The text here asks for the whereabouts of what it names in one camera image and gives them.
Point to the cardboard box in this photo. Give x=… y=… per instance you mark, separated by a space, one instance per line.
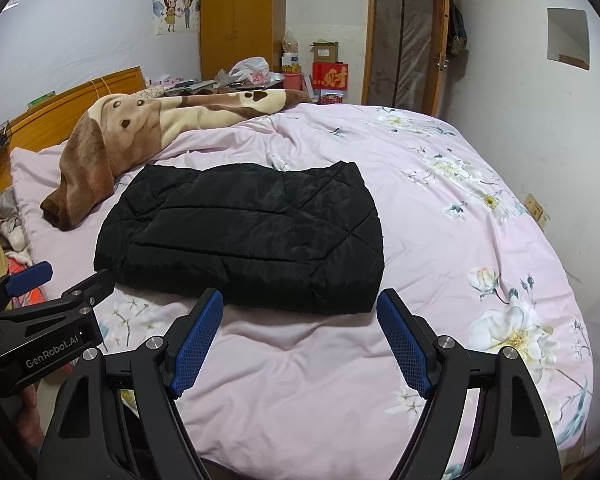
x=324 y=53

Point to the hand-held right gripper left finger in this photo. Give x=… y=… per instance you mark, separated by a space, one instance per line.
x=197 y=345

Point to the pink floral quilt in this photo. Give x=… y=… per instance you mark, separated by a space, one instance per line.
x=429 y=210

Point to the open wooden door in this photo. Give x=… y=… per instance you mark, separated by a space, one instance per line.
x=443 y=35

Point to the door frame with screen curtain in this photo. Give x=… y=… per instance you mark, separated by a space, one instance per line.
x=399 y=45

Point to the wooden wardrobe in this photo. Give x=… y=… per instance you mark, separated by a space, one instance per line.
x=242 y=20

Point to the wall socket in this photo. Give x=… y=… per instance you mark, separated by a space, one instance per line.
x=536 y=211

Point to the pile of clothes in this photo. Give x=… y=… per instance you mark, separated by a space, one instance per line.
x=10 y=220

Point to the red gift box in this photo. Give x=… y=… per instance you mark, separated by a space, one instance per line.
x=331 y=77

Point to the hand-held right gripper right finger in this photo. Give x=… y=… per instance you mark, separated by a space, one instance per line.
x=404 y=345

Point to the pink box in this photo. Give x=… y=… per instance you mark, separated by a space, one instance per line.
x=293 y=81

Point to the hanging bags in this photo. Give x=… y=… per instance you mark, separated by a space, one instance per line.
x=457 y=27

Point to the person's left hand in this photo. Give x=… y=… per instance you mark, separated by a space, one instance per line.
x=31 y=415

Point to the black puffer jacket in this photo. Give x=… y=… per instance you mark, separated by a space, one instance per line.
x=240 y=230

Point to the wooden headboard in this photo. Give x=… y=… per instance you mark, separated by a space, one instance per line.
x=40 y=115

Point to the cartoon couple wall sticker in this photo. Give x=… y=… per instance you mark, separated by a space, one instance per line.
x=177 y=10

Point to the white plastic bag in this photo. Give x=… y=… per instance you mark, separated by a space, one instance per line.
x=250 y=70

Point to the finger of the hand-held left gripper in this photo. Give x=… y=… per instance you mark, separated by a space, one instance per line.
x=27 y=277
x=92 y=287

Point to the brown dog printed blanket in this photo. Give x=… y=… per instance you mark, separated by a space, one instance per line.
x=130 y=125

